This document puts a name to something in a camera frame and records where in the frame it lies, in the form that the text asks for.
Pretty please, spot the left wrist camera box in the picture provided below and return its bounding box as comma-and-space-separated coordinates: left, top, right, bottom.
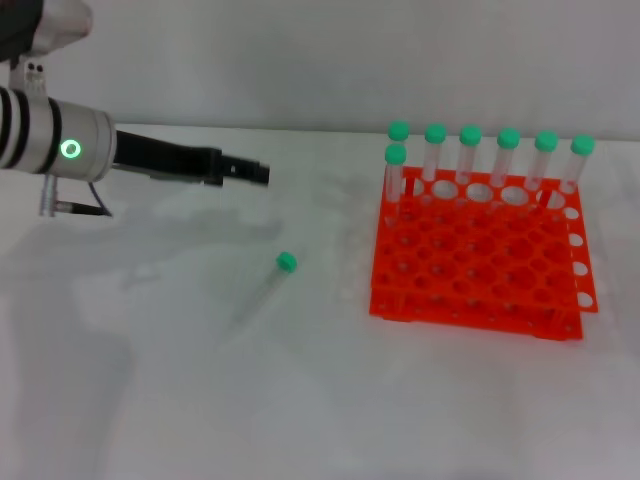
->
0, 0, 95, 96

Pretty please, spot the orange plastic test tube rack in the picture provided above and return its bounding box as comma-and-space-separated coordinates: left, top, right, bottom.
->
368, 165, 600, 342

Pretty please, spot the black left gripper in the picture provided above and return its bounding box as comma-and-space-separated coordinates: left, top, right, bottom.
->
113, 128, 272, 189

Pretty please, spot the green capped clear test tube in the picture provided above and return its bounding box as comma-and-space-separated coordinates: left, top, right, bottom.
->
489, 127, 521, 190
455, 124, 483, 187
525, 130, 559, 195
227, 251, 299, 326
384, 143, 408, 229
557, 134, 596, 197
388, 119, 412, 176
421, 123, 448, 206

